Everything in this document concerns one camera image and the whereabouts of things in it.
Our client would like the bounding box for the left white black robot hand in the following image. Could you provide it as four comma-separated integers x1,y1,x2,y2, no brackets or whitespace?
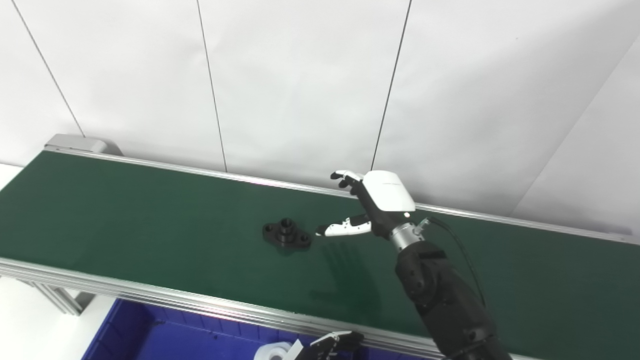
287,330,365,360

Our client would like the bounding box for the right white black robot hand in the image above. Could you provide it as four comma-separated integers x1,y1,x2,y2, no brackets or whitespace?
316,170,417,239

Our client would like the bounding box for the black flanged metal part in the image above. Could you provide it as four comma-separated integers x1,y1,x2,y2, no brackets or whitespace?
262,217,313,250

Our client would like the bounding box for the white plastic part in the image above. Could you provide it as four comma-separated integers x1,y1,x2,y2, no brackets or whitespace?
253,342,294,360

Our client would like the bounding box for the green conveyor belt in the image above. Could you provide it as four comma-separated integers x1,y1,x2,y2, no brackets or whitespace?
0,151,640,360
0,145,640,360

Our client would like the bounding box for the aluminium conveyor support leg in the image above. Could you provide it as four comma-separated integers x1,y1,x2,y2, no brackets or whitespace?
20,280,96,316

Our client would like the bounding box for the grey conveyor end housing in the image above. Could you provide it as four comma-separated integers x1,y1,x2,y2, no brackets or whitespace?
44,134,123,157

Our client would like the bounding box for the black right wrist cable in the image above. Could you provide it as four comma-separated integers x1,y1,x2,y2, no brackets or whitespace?
417,216,488,309

